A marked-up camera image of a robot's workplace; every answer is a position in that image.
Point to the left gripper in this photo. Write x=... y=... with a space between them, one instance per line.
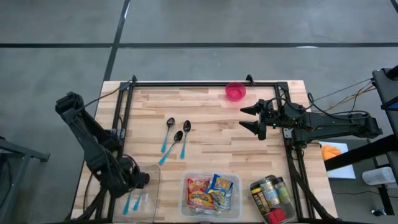
x=133 y=180

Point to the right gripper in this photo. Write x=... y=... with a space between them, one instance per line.
x=280 y=118

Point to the red ramen noodle packet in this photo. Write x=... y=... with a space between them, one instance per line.
x=199 y=184
x=200 y=199

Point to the blue ramen noodle packet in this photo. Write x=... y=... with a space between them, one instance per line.
x=224 y=200
x=222 y=183

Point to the silver tin can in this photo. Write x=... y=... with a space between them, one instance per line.
x=270 y=193

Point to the green herb spice jar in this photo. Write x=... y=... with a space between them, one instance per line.
x=283 y=191

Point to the dark spice jar yellow lid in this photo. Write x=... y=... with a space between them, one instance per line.
x=259 y=202

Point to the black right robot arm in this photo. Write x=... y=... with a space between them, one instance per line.
x=335 y=124

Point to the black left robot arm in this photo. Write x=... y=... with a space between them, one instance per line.
x=81 y=124

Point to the clear plastic bin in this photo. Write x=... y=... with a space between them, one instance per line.
x=184 y=212
x=152 y=199

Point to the pink plastic bowl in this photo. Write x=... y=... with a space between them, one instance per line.
x=235 y=91

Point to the orange round object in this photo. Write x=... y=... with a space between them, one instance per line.
x=330 y=152

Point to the grey plastic bin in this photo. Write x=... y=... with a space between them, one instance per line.
x=292 y=214

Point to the white paper sheet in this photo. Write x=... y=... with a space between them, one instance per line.
x=342 y=172

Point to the black metal beam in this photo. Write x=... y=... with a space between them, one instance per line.
x=357 y=154

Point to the grey metal table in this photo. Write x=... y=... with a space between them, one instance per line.
x=21 y=151

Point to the black desk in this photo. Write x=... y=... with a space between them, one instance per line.
x=387 y=90

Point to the white cylinder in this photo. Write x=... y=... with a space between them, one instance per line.
x=377 y=176

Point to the black aluminium rig frame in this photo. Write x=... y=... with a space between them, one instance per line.
x=202 y=84

